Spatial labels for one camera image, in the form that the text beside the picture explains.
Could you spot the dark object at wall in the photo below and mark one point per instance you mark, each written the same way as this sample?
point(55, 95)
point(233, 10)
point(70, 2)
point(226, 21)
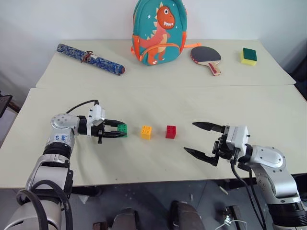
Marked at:
point(301, 72)

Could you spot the yellow toy brick cube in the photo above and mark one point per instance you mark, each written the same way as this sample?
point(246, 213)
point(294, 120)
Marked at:
point(146, 133)

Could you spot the teal dinosaur backpack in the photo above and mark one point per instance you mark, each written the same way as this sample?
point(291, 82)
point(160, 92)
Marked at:
point(159, 33)

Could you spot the red toy brick cube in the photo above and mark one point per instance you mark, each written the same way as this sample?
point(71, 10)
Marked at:
point(171, 132)

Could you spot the dark rounded shape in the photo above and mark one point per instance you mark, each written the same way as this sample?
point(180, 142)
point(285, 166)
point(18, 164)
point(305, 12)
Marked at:
point(126, 219)
point(185, 216)

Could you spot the blue patterned rolled scroll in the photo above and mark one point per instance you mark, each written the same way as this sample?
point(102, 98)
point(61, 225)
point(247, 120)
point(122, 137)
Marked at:
point(96, 61)

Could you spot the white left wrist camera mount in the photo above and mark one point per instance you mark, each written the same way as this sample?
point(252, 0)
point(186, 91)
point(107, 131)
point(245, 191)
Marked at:
point(97, 115)

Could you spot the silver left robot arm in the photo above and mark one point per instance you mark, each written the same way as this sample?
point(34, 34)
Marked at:
point(57, 153)

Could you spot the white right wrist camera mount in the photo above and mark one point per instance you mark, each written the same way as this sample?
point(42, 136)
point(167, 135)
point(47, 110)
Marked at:
point(237, 137)

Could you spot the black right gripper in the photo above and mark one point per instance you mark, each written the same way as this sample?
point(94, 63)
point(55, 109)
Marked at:
point(220, 148)

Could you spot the black flat device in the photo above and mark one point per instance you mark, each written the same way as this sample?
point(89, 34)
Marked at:
point(4, 103)

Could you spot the yellow green sponge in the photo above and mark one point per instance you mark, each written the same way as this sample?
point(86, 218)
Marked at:
point(249, 56)

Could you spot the green toy brick cube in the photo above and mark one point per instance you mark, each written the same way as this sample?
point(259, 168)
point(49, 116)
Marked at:
point(122, 128)

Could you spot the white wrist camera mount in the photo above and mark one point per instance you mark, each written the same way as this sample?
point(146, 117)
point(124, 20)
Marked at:
point(97, 115)
point(237, 137)

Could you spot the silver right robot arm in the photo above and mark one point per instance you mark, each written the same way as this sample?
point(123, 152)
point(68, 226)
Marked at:
point(271, 163)

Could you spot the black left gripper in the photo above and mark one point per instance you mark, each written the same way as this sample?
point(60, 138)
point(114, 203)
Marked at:
point(99, 133)

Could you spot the black table tennis paddle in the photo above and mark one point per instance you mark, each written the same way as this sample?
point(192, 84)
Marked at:
point(205, 54)

